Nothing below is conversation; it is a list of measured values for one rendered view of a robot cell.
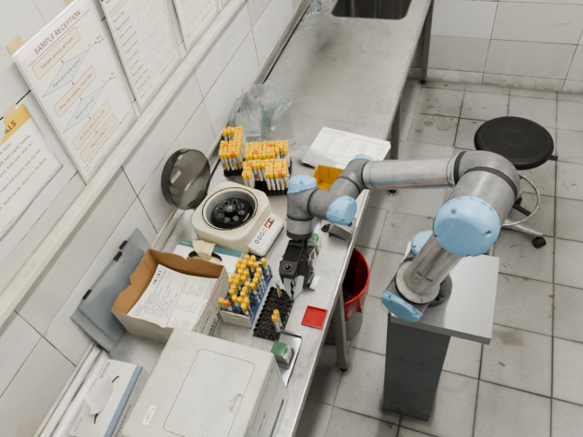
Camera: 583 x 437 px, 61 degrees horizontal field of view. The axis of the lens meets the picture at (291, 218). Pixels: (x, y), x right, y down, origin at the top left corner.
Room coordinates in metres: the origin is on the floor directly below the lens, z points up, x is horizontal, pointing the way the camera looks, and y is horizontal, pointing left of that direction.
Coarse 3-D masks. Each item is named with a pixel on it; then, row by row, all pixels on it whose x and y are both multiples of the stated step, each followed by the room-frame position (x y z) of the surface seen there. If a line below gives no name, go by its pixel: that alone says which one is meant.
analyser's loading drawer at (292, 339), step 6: (282, 330) 0.72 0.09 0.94; (288, 330) 0.71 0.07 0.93; (282, 336) 0.71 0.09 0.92; (288, 336) 0.70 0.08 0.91; (294, 336) 0.70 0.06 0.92; (300, 336) 0.69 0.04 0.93; (288, 342) 0.68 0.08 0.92; (294, 342) 0.68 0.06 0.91; (300, 342) 0.68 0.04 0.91; (294, 348) 0.66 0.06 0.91; (294, 354) 0.64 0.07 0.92; (294, 360) 0.63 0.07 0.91; (282, 366) 0.61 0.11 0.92; (288, 366) 0.60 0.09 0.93; (282, 372) 0.60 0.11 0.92; (288, 372) 0.59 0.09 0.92; (282, 378) 0.58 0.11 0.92; (288, 378) 0.58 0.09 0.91
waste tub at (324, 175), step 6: (318, 168) 1.34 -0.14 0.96; (324, 168) 1.33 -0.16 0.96; (330, 168) 1.32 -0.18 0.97; (336, 168) 1.31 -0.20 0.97; (312, 174) 1.30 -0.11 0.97; (318, 174) 1.34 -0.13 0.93; (324, 174) 1.33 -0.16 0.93; (330, 174) 1.32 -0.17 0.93; (336, 174) 1.31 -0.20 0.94; (318, 180) 1.33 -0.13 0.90; (324, 180) 1.33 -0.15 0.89; (330, 180) 1.32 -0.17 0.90; (318, 186) 1.32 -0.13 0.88; (324, 186) 1.31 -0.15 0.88
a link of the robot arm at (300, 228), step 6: (288, 222) 0.87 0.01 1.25; (294, 222) 0.86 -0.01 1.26; (300, 222) 0.85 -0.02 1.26; (306, 222) 0.85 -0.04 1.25; (312, 222) 0.86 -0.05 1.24; (288, 228) 0.86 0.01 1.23; (294, 228) 0.85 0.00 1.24; (300, 228) 0.84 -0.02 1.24; (306, 228) 0.84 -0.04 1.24; (312, 228) 0.86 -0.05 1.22; (294, 234) 0.84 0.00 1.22; (300, 234) 0.84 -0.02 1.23; (306, 234) 0.84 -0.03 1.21
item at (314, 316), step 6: (312, 306) 0.81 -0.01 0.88; (306, 312) 0.80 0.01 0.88; (312, 312) 0.79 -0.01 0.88; (318, 312) 0.79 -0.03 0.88; (324, 312) 0.78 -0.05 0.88; (306, 318) 0.77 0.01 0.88; (312, 318) 0.77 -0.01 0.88; (318, 318) 0.77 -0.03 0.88; (324, 318) 0.76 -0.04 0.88; (306, 324) 0.75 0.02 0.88; (312, 324) 0.75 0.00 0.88; (318, 324) 0.75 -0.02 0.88
